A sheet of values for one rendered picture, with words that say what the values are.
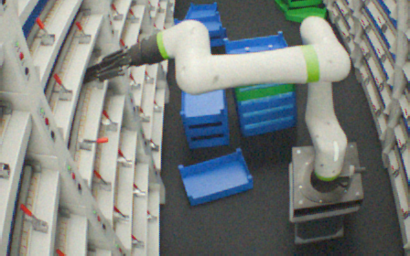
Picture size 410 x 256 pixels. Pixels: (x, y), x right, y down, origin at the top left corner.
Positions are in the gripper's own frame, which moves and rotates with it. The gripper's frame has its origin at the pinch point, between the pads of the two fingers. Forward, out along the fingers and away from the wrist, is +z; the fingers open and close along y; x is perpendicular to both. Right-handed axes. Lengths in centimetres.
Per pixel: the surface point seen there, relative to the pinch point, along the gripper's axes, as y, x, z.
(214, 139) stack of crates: 52, -95, -10
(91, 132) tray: -20.5, -6.7, -1.0
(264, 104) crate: 57, -86, -38
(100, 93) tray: -3.3, -6.8, -1.2
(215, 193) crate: 18, -95, -10
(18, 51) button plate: -48, 44, -13
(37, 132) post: -52, 25, -8
